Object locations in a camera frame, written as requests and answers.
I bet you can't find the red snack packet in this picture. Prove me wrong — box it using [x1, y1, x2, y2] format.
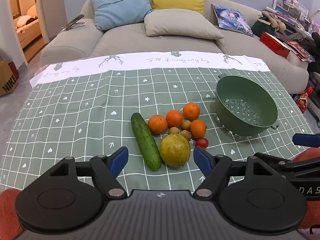
[296, 87, 311, 113]

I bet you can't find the green cucumber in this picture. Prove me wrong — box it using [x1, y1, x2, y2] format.
[131, 112, 162, 172]

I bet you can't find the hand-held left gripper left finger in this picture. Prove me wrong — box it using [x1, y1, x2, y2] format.
[49, 146, 129, 198]

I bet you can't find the pile of magazines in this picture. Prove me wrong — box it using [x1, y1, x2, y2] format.
[285, 39, 315, 62]

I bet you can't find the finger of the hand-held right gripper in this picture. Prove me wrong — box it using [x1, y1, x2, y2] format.
[254, 152, 320, 180]
[292, 133, 320, 148]

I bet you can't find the blue pillow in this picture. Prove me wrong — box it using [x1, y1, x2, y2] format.
[90, 0, 153, 31]

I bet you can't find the dark green bag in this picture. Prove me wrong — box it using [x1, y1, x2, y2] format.
[251, 15, 275, 38]

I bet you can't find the green colander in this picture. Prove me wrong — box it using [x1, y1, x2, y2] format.
[215, 74, 280, 137]

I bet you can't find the brown plush toy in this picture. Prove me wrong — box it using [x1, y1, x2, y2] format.
[262, 11, 287, 32]

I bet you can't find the red cherry tomato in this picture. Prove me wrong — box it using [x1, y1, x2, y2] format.
[195, 137, 209, 149]

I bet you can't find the green checked tablecloth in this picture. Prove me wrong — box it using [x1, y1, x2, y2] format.
[0, 52, 315, 198]

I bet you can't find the printed figure pillow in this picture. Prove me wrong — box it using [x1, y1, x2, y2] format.
[211, 3, 254, 37]

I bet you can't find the bed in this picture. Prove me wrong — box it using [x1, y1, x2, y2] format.
[14, 4, 42, 49]

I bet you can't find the red box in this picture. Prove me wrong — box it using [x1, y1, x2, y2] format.
[259, 32, 292, 58]

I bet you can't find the red fleece cloth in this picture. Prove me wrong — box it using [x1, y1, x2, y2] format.
[292, 147, 320, 163]
[0, 188, 23, 240]

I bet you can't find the brown paper bag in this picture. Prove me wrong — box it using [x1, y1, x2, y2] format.
[0, 59, 20, 97]

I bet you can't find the orange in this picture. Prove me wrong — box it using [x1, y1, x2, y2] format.
[190, 120, 207, 139]
[165, 110, 184, 128]
[183, 102, 201, 120]
[147, 114, 168, 135]

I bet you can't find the white cluttered shelf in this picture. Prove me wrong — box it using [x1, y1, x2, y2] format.
[272, 0, 313, 40]

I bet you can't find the beige sofa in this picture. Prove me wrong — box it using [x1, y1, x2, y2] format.
[40, 0, 310, 96]

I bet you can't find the beige pillow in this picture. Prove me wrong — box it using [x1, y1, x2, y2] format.
[144, 9, 224, 40]

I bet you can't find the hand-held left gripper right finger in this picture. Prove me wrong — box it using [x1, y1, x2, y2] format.
[193, 146, 270, 198]

